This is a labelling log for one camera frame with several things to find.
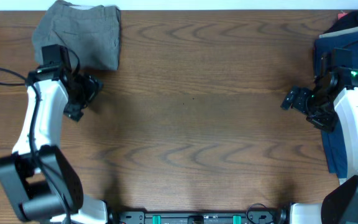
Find grey shorts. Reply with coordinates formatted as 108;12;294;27
32;1;121;70

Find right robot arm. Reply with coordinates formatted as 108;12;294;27
281;47;358;223

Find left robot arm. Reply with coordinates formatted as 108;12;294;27
0;44;109;223

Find folded navy blue garment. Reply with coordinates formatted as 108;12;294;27
314;32;358;183

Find black garment with pink tag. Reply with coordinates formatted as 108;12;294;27
324;11;358;34

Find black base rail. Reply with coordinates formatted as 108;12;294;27
119;208;289;224

